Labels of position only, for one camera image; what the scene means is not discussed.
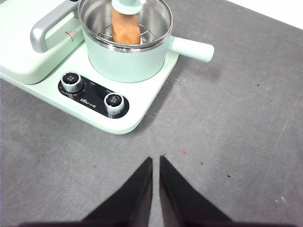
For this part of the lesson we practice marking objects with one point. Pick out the mint green breakfast machine base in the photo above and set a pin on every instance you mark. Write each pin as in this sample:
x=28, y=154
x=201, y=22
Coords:
x=132, y=94

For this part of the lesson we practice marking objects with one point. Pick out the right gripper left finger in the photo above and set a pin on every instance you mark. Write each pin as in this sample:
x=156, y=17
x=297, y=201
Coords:
x=127, y=203

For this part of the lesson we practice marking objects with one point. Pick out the silver control knob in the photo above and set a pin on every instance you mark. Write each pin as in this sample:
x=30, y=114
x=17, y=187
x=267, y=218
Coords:
x=71, y=82
x=114, y=103

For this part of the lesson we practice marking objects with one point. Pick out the mint green griddle cover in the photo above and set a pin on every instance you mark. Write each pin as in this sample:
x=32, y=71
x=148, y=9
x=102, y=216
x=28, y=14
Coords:
x=21, y=56

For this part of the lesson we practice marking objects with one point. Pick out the glass pot lid green knob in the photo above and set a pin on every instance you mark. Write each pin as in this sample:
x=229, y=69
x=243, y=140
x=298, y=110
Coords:
x=126, y=6

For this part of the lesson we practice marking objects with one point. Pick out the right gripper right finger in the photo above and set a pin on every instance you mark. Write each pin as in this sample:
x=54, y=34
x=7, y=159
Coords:
x=184, y=203

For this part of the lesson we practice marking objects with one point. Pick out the brown potato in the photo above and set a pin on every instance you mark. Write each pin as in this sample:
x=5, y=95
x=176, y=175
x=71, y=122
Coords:
x=124, y=30

